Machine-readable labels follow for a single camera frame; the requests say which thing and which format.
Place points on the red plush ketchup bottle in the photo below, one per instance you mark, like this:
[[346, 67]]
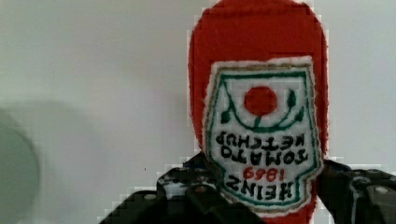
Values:
[[259, 103]]

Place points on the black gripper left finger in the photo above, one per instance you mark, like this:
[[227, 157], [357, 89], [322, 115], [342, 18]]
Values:
[[184, 195]]

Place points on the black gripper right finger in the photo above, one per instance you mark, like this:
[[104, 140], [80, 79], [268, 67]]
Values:
[[357, 196]]

